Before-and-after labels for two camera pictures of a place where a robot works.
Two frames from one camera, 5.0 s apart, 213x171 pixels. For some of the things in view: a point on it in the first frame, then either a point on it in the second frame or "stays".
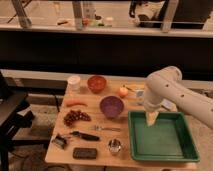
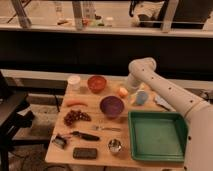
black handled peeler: [84, 136] stays
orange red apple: [123, 91] stays
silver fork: [110, 129] stays
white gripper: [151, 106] to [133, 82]
